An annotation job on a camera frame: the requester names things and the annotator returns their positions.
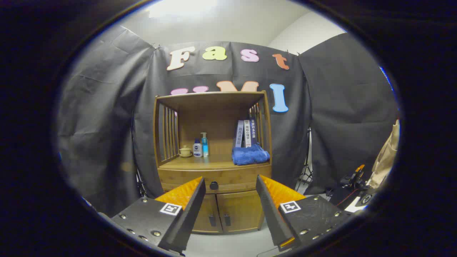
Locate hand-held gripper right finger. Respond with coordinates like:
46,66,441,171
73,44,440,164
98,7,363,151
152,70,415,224
256,174,353,252

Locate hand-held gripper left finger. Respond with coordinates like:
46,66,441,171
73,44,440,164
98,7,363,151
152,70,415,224
111,176,207,255

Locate wooden drawer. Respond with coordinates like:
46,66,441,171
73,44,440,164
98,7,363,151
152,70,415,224
158,164,272,194

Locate wooden cabinet door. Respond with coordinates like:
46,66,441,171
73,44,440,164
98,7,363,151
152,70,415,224
216,190,266,233
191,194,224,233

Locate wooden countertop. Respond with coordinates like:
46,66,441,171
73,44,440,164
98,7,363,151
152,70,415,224
160,154,271,171

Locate wooden cabinet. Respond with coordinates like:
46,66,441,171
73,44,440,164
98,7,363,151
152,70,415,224
153,90,272,234

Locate black light stand tripod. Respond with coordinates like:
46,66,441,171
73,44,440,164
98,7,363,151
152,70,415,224
295,128,315,193

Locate blue towel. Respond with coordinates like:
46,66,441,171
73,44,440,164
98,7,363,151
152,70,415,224
231,143,270,166

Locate grey book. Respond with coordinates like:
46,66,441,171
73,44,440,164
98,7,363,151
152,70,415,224
235,120,245,148

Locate black and orange gripper device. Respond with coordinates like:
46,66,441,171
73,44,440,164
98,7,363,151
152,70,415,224
327,164,375,211

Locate beige bag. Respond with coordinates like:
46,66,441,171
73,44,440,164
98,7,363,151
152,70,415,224
368,120,400,188

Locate black backdrop cloth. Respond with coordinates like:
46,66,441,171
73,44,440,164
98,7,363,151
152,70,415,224
57,25,400,217

